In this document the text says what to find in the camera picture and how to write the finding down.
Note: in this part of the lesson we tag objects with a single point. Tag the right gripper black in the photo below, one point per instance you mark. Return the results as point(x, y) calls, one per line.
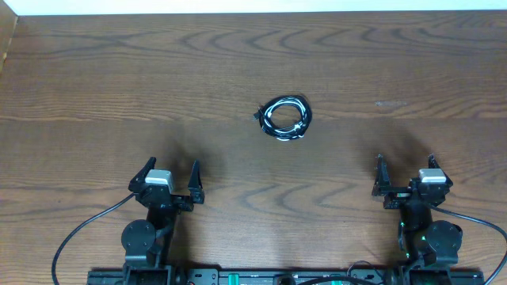
point(383, 188)

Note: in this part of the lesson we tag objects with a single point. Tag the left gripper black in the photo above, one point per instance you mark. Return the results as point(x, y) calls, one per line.
point(197, 193)

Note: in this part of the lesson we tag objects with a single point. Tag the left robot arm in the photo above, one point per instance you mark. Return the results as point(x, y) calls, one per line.
point(147, 241)

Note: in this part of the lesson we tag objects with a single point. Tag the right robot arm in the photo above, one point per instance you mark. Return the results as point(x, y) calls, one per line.
point(431, 247)

